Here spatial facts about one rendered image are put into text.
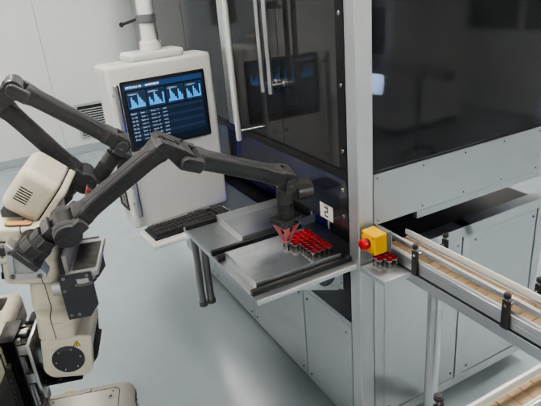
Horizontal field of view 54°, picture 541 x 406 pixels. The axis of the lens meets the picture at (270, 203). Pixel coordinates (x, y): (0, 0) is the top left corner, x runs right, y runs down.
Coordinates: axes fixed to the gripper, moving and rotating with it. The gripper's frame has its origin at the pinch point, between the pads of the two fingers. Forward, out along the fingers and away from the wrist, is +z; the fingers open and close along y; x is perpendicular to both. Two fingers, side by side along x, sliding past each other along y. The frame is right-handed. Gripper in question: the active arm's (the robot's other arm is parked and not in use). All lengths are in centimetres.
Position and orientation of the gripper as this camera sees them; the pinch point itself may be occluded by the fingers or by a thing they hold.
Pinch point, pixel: (287, 240)
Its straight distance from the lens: 186.9
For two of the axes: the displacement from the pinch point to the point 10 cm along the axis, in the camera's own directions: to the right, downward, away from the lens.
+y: 7.2, -3.1, 6.2
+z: 0.5, 9.2, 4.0
